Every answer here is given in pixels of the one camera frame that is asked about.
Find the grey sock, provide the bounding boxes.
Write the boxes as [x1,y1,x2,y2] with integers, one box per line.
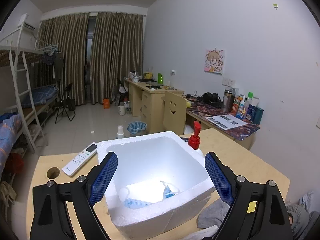
[197,199,229,229]

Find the white remote control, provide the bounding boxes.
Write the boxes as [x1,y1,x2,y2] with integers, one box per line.
[62,142,97,177]

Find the printed paper sheet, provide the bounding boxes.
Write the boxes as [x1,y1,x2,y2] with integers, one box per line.
[206,114,247,131]

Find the white red pump bottle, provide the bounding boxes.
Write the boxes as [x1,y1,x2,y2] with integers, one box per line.
[188,121,204,157]

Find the teal cup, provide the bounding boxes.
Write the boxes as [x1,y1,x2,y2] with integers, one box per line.
[253,107,264,125]

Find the blue patterned quilt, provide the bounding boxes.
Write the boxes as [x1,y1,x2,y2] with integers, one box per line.
[1,114,24,179]

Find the white styrofoam box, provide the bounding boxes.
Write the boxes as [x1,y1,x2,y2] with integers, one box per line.
[98,132,215,239]

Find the small white spray bottle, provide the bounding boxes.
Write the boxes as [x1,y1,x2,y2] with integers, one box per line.
[117,125,125,139]

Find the green cap spray can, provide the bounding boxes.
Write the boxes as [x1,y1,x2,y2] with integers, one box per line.
[247,92,253,105]

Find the dark thermos bottle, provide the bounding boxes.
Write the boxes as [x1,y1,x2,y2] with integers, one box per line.
[223,89,232,112]

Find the black headphones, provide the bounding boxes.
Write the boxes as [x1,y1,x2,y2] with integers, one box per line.
[202,92,223,109]

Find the blue waste basket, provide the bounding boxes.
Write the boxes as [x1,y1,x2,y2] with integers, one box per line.
[127,121,147,136]

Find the patterned desk mat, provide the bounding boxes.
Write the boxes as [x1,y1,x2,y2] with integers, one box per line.
[187,96,260,141]

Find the blue plaid mattress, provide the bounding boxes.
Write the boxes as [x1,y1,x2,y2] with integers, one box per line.
[21,85,59,108]

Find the orange box on floor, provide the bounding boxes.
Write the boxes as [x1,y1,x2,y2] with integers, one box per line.
[103,98,110,109]

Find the white metal bunk bed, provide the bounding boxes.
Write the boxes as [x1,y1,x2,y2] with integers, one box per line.
[1,28,55,151]

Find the wooden smiley chair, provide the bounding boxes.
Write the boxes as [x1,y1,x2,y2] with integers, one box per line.
[163,91,187,135]

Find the hanging dark clothes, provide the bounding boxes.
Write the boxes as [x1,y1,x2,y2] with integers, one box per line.
[34,48,64,87]

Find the light wood desk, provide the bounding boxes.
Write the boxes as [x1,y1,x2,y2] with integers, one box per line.
[124,79,184,133]

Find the anime girl poster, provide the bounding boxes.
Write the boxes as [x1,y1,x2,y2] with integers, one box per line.
[204,48,225,75]

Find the right brown curtain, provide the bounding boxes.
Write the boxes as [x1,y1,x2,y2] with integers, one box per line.
[90,12,144,104]

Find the brown curtain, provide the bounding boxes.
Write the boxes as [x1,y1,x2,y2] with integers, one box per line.
[90,12,144,104]
[38,12,89,105]

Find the left brown curtain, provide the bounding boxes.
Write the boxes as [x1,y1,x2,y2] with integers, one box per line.
[38,12,89,105]

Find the white air conditioner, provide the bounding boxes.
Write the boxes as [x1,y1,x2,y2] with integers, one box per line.
[18,13,36,33]

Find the wall switch plate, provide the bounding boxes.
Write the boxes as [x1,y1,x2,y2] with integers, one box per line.
[222,77,235,87]

